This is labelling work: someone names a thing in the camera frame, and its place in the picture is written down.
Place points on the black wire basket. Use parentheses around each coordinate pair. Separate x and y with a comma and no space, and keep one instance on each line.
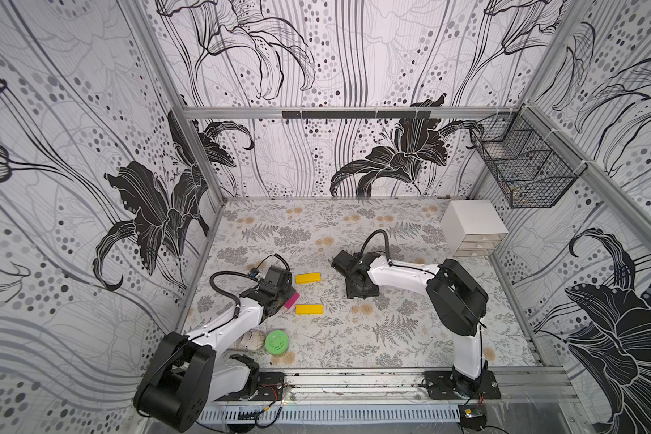
(523,160)

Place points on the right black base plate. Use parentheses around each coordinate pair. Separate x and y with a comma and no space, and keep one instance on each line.
(447,385)

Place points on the green round lid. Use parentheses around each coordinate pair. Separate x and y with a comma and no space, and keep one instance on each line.
(277,342)

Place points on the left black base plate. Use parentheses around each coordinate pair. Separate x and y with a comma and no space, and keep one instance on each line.
(264,387)

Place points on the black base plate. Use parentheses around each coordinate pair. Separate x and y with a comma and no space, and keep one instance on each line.
(447,385)
(264,387)

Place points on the white drawer box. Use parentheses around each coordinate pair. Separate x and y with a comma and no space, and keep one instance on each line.
(472,228)

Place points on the black wall bar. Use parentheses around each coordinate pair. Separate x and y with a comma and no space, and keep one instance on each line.
(352,114)

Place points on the small electronics board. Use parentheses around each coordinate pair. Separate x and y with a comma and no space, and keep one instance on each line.
(472,418)

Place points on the yellow block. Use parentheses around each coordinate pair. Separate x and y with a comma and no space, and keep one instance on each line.
(307,278)
(309,309)

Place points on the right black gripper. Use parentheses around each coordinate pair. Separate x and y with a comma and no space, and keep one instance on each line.
(355,282)

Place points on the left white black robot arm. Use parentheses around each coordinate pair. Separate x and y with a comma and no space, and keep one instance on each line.
(188,371)

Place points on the magenta block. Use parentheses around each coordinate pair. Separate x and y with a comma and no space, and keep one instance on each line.
(292,301)

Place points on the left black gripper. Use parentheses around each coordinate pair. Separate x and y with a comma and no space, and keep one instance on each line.
(288,291)

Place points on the white slotted cable duct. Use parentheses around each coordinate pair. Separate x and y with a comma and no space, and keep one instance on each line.
(331,414)

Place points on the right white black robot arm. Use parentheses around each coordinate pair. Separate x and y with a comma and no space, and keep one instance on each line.
(459,301)

